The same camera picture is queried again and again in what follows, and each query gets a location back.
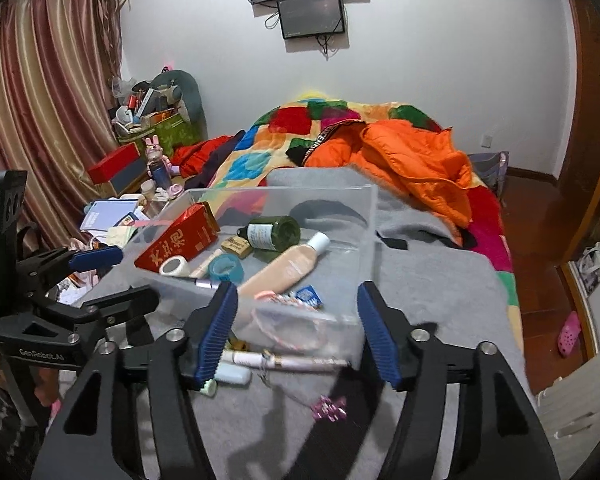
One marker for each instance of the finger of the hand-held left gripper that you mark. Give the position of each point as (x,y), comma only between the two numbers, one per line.
(97,258)
(125,302)

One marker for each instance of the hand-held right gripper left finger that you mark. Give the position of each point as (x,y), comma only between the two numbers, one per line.
(215,340)

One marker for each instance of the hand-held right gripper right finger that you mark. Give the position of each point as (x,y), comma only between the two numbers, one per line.
(380,340)

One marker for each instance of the white tape roll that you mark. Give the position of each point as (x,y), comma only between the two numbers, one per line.
(180,261)

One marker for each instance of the teal tape roll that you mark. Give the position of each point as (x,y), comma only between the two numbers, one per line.
(235,272)

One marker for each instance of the clear plastic storage bin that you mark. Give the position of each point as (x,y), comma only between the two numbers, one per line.
(300,330)

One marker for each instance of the blue card packet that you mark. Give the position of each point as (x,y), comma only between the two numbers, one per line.
(310,296)

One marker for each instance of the red gift box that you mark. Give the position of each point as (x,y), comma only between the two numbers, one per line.
(180,240)

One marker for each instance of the small brown box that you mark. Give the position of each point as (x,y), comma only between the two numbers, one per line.
(237,247)

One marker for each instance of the beige cosmetic tube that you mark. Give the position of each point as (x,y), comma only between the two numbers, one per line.
(285,265)

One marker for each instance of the green glass bottle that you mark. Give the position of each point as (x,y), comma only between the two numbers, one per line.
(272,232)

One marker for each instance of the long light green tube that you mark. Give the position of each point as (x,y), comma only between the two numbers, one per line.
(235,372)

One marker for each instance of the white and blue notebook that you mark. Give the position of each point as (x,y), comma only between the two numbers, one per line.
(105,212)

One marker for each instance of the short light green tube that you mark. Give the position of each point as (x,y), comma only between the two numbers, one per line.
(208,387)

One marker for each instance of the white pen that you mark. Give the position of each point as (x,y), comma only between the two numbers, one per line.
(280,360)

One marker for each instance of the pink hair clip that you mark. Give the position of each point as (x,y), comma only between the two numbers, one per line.
(330,408)

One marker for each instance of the grey box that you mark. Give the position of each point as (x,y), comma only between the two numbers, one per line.
(130,177)

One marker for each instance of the long red box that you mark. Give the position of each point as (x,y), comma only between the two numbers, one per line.
(112,162)

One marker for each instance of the dark blue water bottle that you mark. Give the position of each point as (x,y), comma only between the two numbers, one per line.
(160,175)

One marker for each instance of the pink bunny toy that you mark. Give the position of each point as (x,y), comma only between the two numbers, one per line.
(155,150)

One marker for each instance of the striped red and gold curtain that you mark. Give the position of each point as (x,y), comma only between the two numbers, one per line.
(40,100)

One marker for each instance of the green gift box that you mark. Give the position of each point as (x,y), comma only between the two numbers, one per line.
(175,132)

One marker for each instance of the red jacket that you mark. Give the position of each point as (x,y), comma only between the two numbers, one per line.
(202,152)

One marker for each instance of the patterned knit sweater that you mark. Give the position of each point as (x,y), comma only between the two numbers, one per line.
(0,425)

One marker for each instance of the orange puffer jacket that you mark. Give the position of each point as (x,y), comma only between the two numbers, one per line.
(405,160)

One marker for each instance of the pink slipper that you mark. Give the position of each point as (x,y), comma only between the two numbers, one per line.
(569,335)

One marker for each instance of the grey-green neck pillow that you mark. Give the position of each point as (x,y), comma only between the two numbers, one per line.
(192,95)

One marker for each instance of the grey backpack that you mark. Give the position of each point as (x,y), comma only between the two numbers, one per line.
(490,165)

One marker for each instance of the white plastic furniture with stickers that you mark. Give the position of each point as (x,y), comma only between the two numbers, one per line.
(580,410)

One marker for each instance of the white bag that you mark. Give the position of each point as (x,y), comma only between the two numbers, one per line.
(597,265)

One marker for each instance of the colourful patchwork blanket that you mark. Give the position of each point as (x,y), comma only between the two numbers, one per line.
(290,120)

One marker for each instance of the wooden wardrobe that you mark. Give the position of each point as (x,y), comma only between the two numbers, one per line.
(590,135)

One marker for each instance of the white wall socket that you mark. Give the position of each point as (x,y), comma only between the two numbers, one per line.
(487,141)

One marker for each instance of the small black wall monitor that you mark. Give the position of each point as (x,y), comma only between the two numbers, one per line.
(311,16)

